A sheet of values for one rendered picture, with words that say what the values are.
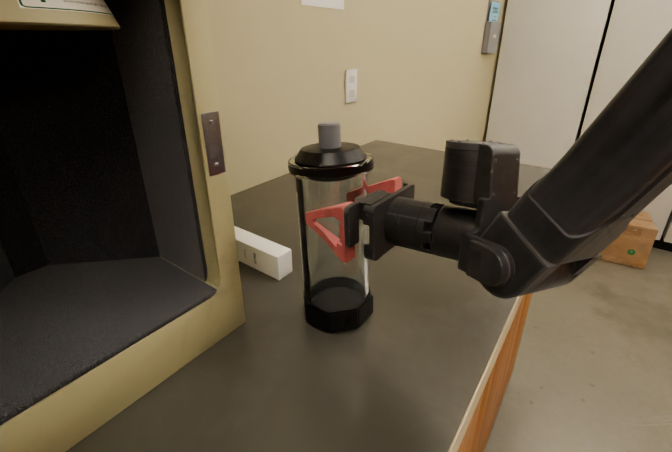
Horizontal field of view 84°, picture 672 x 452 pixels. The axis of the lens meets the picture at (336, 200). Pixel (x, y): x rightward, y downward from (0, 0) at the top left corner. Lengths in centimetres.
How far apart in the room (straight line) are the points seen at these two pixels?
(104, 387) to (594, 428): 167
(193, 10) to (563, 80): 282
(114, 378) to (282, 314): 22
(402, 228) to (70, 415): 37
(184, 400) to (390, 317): 28
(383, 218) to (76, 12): 33
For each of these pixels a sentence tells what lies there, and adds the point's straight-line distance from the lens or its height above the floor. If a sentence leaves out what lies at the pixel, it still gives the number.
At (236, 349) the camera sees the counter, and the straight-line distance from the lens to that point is 53.
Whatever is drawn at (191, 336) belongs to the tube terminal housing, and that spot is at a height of 98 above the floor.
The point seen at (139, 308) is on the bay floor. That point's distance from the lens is 51.
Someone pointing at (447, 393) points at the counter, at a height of 94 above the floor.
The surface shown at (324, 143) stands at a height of 119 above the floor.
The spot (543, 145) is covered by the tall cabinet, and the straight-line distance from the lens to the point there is 315.
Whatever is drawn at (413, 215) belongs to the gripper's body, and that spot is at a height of 113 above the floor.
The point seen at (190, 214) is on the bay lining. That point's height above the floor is 111.
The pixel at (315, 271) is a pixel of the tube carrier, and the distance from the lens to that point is 49.
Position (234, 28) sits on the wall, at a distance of 102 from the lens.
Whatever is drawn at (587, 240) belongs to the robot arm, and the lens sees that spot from 32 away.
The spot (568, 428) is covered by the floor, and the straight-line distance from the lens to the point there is 181.
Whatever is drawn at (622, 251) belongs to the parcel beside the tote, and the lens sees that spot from 296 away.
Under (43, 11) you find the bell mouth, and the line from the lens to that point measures 38.
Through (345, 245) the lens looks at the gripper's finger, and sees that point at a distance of 41.
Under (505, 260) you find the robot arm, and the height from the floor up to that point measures 114.
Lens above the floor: 130
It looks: 23 degrees down
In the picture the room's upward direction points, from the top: straight up
